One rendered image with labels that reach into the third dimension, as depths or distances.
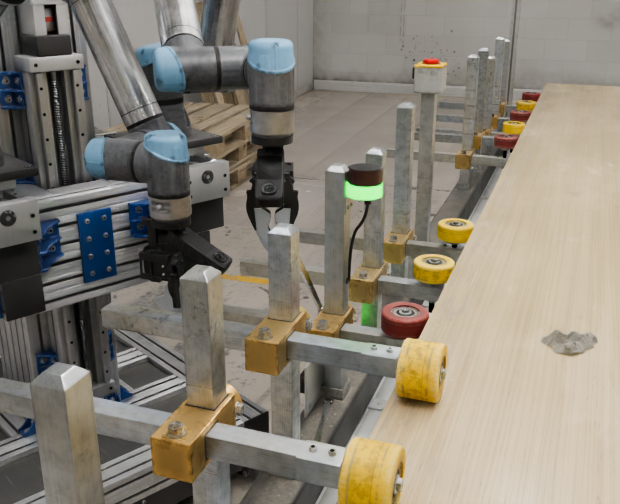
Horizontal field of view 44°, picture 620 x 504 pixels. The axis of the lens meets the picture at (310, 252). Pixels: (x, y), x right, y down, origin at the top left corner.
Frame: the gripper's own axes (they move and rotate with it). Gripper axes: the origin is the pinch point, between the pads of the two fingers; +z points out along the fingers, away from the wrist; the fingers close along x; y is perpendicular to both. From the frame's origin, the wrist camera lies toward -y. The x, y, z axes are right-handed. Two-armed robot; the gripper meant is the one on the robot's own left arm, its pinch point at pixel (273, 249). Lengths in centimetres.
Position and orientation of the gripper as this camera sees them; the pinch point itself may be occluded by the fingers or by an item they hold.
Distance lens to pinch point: 135.8
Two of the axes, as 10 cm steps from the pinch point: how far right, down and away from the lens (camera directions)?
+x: -10.0, 0.0, -0.1
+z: -0.1, 9.3, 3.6
